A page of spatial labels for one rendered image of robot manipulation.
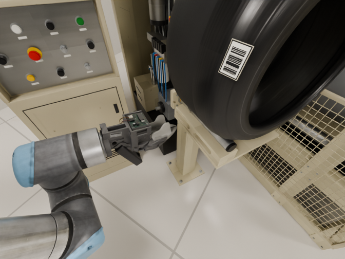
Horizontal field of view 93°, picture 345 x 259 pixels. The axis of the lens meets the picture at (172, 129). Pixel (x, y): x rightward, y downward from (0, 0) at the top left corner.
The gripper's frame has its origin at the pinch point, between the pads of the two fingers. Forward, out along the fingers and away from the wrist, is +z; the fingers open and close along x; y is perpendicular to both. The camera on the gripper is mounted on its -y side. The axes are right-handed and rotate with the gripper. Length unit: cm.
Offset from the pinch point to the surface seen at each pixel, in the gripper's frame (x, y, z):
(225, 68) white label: -9.4, 22.9, 3.5
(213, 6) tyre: -1.3, 31.0, 4.1
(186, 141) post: 28, -48, 32
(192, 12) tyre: 4.1, 29.3, 3.5
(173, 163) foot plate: 43, -96, 36
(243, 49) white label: -10.8, 26.7, 4.6
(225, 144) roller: -7.2, -7.5, 18.7
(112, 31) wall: 325, -54, 52
